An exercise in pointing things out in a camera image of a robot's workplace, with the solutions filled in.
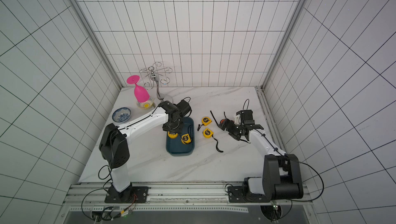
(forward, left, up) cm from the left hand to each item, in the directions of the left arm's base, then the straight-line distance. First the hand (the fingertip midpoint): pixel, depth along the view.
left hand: (171, 132), depth 84 cm
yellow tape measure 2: (0, -8, -8) cm, 11 cm away
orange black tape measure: (+2, -29, +7) cm, 30 cm away
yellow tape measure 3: (+12, -20, -8) cm, 25 cm away
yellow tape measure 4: (+3, -21, -8) cm, 23 cm away
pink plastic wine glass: (+23, +21, +6) cm, 32 cm away
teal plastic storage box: (-5, -1, -8) cm, 10 cm away
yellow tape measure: (-3, -1, +1) cm, 3 cm away
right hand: (+4, -27, -2) cm, 28 cm away
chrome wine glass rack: (+27, +11, +18) cm, 34 cm away
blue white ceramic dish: (+17, +38, -8) cm, 42 cm away
